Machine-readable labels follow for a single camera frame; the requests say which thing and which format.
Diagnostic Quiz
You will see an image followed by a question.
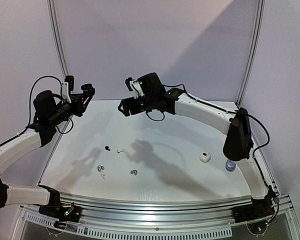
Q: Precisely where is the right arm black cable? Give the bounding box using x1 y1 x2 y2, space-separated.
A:
146 83 270 151

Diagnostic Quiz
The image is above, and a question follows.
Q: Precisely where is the left aluminium corner post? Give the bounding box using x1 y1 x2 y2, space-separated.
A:
47 0 69 77

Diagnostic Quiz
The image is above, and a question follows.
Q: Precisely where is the aluminium corner post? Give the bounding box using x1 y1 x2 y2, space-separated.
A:
235 0 265 106
47 0 69 77

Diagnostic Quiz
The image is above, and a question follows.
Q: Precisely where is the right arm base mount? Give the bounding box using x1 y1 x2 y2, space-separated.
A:
231 197 275 223

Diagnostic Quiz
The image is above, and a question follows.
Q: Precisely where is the translucent blue charging case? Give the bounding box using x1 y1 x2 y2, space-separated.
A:
225 159 237 173

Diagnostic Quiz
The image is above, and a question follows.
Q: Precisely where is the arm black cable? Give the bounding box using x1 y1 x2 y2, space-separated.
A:
146 83 270 151
26 75 75 135

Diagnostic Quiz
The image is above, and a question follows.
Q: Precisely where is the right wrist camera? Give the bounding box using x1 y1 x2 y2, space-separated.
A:
125 77 144 99

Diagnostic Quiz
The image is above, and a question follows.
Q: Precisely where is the black charging case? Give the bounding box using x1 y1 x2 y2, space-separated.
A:
81 83 94 92

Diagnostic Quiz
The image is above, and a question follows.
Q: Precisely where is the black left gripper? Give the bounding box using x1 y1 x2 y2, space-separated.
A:
48 92 92 126

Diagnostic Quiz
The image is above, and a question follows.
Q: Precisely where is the white charging case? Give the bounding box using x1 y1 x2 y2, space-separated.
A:
199 152 211 164

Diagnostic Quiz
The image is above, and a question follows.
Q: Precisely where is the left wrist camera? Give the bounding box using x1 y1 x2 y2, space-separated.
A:
61 75 75 104

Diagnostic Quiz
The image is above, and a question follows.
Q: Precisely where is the aluminium front rail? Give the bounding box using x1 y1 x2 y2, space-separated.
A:
60 193 251 225

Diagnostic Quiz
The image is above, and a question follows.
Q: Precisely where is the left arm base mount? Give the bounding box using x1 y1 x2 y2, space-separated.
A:
38 202 83 230

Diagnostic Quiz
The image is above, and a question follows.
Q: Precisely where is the perforated white cable tray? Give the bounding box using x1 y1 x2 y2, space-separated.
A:
18 213 233 240

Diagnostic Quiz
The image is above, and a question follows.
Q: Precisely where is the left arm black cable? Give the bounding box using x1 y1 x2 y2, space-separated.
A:
26 75 75 135

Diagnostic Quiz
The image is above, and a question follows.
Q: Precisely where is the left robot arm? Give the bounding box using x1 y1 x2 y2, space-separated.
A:
0 83 95 217

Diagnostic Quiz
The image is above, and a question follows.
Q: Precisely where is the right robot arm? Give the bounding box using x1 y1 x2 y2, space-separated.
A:
117 72 271 218

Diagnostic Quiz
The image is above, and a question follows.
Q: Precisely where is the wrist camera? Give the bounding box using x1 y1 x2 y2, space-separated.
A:
61 75 75 104
125 77 144 99

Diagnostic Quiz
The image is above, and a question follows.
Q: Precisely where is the white earbud near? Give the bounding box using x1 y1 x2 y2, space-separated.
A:
100 172 106 179

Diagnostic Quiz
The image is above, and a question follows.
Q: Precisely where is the right aluminium corner post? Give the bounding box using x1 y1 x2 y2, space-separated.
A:
235 0 265 106

